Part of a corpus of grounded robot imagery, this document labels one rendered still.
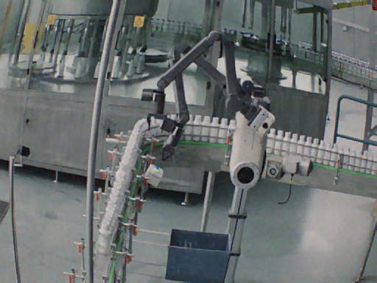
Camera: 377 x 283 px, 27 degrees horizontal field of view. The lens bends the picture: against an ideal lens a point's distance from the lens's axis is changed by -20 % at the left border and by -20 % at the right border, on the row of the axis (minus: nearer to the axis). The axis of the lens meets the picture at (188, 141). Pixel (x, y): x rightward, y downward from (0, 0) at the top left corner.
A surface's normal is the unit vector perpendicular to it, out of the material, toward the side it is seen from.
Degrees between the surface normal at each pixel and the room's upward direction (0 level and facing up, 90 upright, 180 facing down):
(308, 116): 90
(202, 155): 90
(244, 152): 101
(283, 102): 90
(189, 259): 90
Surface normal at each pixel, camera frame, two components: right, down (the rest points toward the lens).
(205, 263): -0.03, 0.22
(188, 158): 0.37, 0.23
